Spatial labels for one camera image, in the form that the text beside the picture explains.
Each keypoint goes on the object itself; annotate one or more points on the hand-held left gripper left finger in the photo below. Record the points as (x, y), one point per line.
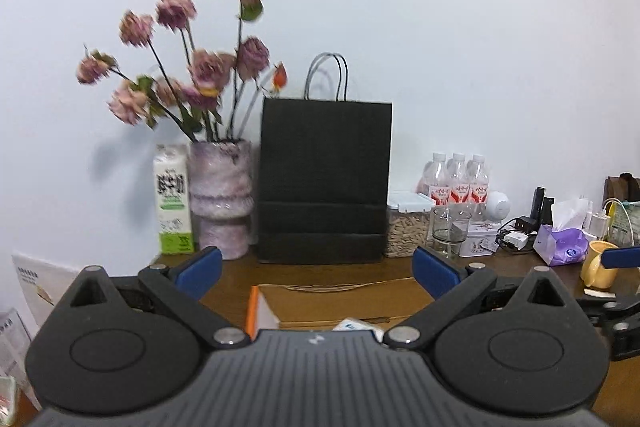
(200, 268)

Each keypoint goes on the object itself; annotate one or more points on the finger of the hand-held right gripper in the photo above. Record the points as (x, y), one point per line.
(612, 307)
(622, 257)

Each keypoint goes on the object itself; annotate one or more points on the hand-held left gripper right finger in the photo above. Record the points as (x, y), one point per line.
(434, 271)

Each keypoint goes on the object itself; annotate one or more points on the orange cardboard box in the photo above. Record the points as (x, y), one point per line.
(325, 304)

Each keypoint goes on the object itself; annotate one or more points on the wooden desktop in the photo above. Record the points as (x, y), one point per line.
(235, 277)

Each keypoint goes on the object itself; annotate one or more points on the cream flat stick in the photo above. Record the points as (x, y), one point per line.
(600, 293)

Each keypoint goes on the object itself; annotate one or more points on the yellow mug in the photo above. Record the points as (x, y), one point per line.
(597, 267)

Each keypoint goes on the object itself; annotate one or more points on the brown green paper bag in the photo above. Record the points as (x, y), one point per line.
(625, 217)

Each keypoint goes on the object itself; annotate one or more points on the white charger plug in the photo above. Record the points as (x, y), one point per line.
(598, 224)

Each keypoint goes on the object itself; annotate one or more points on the clear glass cup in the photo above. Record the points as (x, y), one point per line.
(450, 232)

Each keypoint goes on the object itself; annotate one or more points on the clear container of seeds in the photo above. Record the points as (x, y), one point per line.
(406, 229)

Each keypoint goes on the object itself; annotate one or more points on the small clear spray bottle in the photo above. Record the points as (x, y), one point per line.
(590, 214)

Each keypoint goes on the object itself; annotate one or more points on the white printed tin box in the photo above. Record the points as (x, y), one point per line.
(477, 239)

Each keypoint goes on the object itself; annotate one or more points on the purple tissue pack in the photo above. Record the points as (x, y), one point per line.
(562, 247)

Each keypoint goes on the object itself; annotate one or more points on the white green milk carton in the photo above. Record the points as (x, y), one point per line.
(172, 207)

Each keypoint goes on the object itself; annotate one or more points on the purple mottled ceramic vase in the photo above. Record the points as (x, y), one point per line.
(220, 197)

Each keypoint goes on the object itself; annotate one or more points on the white round speaker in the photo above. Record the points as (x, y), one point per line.
(496, 206)

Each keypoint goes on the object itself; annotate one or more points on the clear water bottle red label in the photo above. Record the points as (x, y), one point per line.
(458, 179)
(436, 179)
(479, 184)

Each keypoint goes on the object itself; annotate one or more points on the small white blue packet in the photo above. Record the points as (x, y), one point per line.
(352, 325)

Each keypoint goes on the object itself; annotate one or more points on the black paper bag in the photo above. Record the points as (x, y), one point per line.
(325, 182)

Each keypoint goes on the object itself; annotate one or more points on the white flat board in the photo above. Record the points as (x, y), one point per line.
(42, 282)

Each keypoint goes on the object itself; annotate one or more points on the dried pink rose bouquet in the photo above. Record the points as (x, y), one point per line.
(207, 69)

